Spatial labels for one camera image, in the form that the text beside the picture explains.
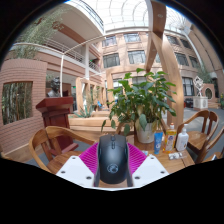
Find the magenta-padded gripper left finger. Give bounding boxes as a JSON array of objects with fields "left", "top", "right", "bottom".
[{"left": 55, "top": 142, "right": 101, "bottom": 188}]

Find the black computer mouse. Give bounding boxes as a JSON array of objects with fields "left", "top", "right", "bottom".
[{"left": 93, "top": 133, "right": 134, "bottom": 188}]

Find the white pump bottle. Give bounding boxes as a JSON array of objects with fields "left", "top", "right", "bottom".
[{"left": 175, "top": 123, "right": 190, "bottom": 153}]

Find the clear plastic packet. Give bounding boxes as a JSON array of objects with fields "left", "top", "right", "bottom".
[{"left": 168, "top": 151, "right": 188, "bottom": 161}]

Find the dark red wooden pedestal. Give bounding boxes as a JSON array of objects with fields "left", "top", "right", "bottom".
[{"left": 35, "top": 96, "right": 75, "bottom": 151}]

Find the green plant in white pot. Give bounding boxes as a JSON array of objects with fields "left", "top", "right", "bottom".
[{"left": 100, "top": 67, "right": 178, "bottom": 144}]

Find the white geometric sculpture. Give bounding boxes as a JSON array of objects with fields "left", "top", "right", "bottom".
[{"left": 192, "top": 75, "right": 209, "bottom": 111}]

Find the dark bust statue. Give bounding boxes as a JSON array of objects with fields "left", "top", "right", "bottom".
[{"left": 46, "top": 76, "right": 62, "bottom": 98}]

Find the yellow dish soap bottle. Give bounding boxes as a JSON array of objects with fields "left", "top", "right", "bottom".
[{"left": 163, "top": 122, "right": 178, "bottom": 154}]

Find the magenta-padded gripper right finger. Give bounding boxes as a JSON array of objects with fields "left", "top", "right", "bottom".
[{"left": 127, "top": 142, "right": 170, "bottom": 188}]

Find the blue squeeze tube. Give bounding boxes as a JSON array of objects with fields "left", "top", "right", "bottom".
[{"left": 153, "top": 130, "right": 164, "bottom": 155}]

